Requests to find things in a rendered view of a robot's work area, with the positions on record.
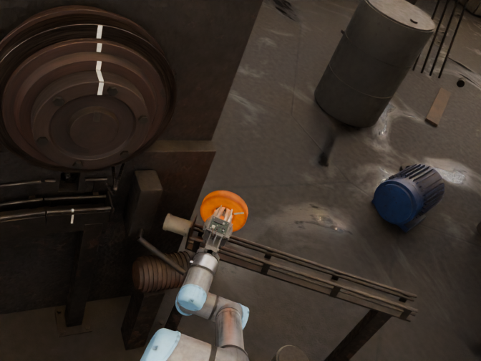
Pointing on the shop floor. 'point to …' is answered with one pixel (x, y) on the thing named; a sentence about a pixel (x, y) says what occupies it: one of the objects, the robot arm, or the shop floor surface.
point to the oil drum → (372, 60)
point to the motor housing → (150, 294)
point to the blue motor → (409, 195)
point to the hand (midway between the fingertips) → (225, 208)
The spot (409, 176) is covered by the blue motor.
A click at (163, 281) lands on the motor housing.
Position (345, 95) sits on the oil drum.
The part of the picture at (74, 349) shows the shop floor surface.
